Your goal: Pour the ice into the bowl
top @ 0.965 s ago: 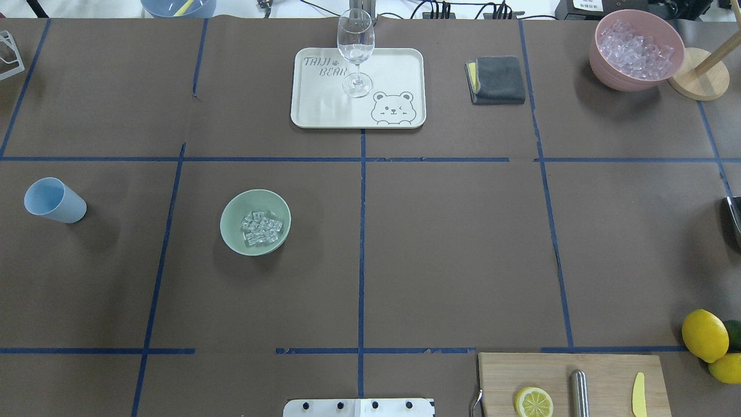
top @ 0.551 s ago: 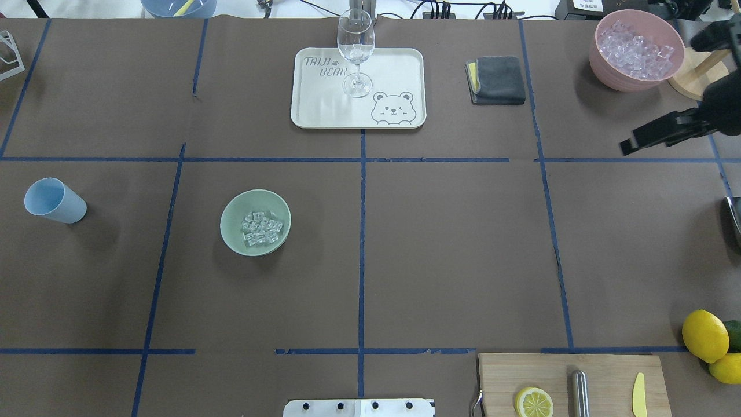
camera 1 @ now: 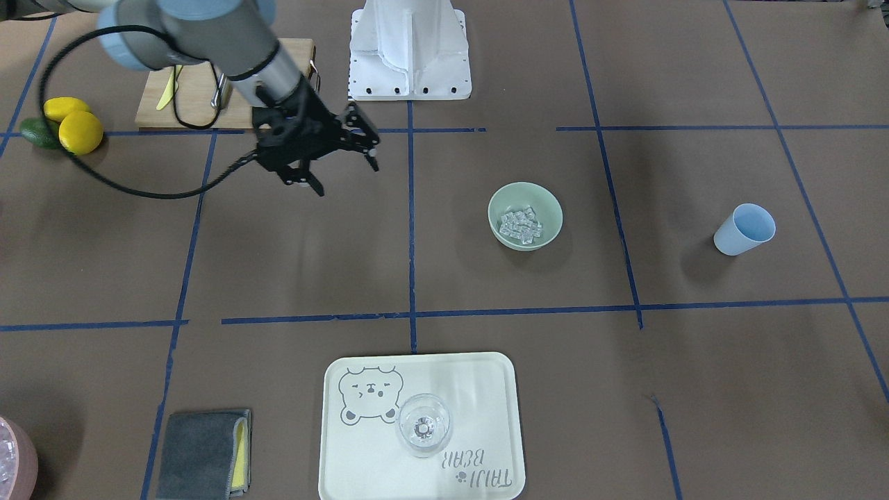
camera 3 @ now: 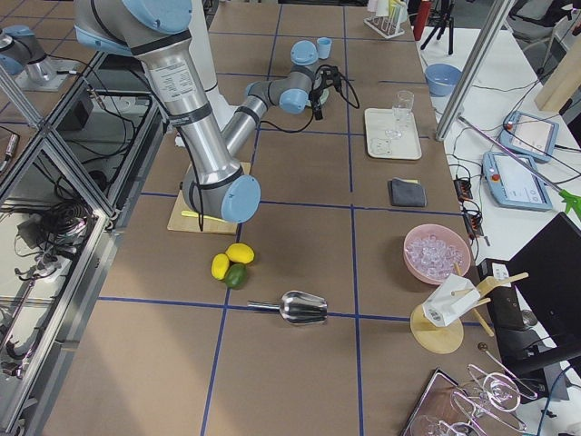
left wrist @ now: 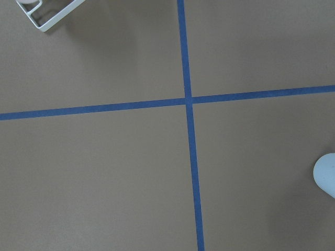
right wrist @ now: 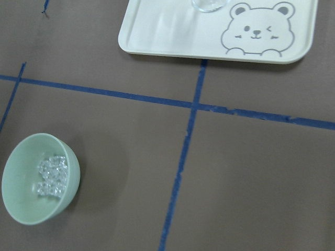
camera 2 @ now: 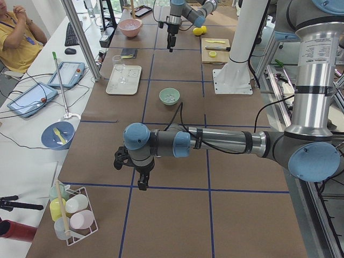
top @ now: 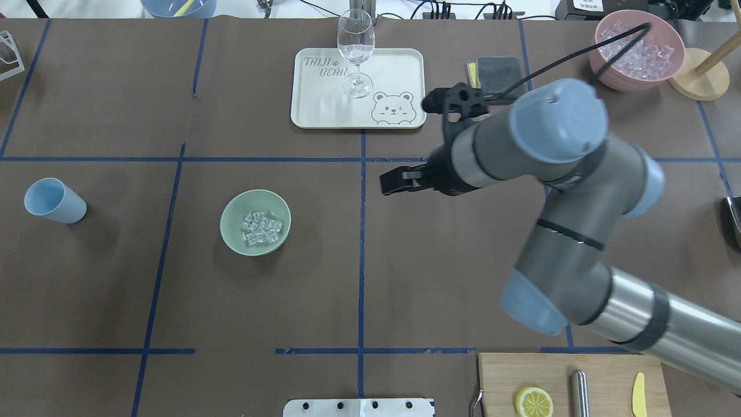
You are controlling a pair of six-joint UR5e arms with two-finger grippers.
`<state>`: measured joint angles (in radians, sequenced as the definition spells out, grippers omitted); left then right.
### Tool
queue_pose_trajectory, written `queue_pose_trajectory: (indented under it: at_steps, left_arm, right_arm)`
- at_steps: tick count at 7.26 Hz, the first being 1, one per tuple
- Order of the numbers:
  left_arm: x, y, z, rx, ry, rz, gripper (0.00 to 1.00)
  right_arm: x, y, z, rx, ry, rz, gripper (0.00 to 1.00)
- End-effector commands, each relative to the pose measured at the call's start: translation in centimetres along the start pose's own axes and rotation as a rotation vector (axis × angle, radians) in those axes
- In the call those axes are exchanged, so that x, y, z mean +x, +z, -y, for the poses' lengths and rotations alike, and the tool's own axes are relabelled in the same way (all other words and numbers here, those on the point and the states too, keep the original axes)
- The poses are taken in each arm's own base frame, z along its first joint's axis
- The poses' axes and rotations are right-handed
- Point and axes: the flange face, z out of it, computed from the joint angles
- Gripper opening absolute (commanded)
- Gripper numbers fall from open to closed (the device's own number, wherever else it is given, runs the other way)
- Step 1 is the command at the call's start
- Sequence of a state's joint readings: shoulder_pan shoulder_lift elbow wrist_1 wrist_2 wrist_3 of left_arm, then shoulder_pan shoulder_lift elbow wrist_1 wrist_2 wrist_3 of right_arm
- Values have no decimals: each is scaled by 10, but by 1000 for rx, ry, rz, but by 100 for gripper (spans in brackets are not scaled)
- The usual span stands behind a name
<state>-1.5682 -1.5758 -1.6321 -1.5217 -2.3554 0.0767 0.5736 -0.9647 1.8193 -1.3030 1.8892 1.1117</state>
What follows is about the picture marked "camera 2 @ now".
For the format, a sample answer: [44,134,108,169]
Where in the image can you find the person in yellow shirt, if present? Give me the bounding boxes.
[1,1,47,73]

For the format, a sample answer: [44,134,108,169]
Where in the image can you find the pink bowl with ice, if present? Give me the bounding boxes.
[118,19,143,38]

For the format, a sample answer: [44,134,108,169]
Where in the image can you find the grey folded cloth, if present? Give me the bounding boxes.
[120,48,138,59]

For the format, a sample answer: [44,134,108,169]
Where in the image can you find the yellow lemon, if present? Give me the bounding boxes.
[192,27,203,36]

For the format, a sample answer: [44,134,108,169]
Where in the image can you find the lemon half slice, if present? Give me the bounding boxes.
[209,51,217,58]

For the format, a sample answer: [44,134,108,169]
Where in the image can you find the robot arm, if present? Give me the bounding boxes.
[114,1,343,190]
[160,0,218,52]

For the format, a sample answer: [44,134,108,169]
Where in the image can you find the clear ice cubes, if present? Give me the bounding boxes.
[164,94,176,103]

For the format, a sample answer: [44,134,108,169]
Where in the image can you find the black computer mouse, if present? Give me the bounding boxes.
[64,47,76,55]

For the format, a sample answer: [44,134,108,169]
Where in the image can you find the yellow plastic knife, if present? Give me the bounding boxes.
[205,40,226,44]

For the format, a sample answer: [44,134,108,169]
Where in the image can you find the wooden cutting board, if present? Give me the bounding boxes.
[201,38,231,63]

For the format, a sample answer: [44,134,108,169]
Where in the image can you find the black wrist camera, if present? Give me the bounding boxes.
[113,146,134,170]

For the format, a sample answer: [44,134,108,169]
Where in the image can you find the cream bear tray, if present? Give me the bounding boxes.
[105,65,142,95]

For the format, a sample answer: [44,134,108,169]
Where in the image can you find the dark blue bowl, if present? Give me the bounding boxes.
[41,121,75,151]

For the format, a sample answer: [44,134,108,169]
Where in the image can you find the white cup in rack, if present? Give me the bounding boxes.
[65,194,88,213]

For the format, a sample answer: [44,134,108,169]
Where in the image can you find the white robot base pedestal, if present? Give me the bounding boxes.
[213,0,269,95]

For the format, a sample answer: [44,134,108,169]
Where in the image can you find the pink cup in rack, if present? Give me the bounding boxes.
[70,210,95,230]

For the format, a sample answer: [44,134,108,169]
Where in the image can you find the near teach pendant tablet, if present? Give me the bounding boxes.
[7,82,58,118]

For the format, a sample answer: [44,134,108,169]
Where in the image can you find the green tipped metal rod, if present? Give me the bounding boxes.
[52,52,81,121]

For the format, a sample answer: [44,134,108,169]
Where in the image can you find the white wire cup rack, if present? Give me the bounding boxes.
[54,181,98,246]

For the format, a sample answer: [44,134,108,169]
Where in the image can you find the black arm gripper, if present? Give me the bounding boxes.
[167,23,178,52]

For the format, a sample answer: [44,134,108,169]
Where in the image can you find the clear measuring beaker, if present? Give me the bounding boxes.
[112,55,124,67]

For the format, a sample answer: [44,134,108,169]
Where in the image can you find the yellow cup in rack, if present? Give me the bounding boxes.
[49,198,62,221]

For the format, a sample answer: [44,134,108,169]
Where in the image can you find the far teach pendant tablet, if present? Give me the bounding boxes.
[58,62,85,89]

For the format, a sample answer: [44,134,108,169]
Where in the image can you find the aluminium frame post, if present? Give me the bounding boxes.
[61,0,101,82]

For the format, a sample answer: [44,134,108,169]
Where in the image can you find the teach pendant tablet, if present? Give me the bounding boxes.
[58,62,85,89]
[7,82,58,118]

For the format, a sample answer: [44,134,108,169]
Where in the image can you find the red bottle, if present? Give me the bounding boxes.
[1,220,37,242]

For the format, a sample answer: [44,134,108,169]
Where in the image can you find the green bowl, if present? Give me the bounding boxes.
[159,88,180,105]

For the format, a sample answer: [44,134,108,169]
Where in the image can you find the yellow plastic fork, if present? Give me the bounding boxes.
[53,127,67,145]

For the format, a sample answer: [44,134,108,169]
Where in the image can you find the black tripod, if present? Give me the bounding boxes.
[1,195,44,212]

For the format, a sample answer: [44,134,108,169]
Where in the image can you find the steel muddler black cap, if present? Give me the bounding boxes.
[205,46,231,52]

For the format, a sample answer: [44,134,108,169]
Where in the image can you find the black keyboard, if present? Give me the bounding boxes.
[64,23,79,47]

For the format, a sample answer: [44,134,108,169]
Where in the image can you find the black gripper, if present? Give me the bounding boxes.
[135,160,155,191]

